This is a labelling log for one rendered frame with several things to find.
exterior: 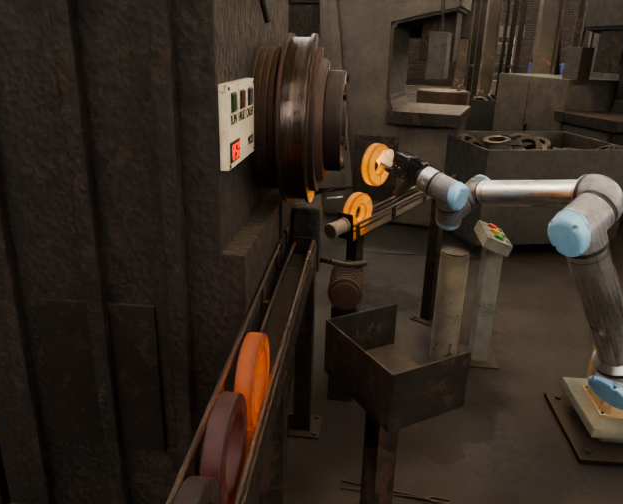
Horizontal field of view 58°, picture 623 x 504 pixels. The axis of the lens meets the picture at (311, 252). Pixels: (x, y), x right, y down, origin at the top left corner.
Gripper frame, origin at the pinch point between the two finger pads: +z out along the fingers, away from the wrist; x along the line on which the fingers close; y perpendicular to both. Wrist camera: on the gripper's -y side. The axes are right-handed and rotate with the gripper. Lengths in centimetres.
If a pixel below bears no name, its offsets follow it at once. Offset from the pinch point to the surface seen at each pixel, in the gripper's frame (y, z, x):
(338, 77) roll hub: 36, -11, 50
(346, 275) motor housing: -36.6, -15.1, 21.0
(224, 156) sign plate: 23, -21, 95
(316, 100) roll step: 31, -14, 60
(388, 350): -16, -60, 66
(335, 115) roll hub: 28, -17, 56
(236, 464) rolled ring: -12, -65, 122
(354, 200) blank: -17.0, 1.2, 4.9
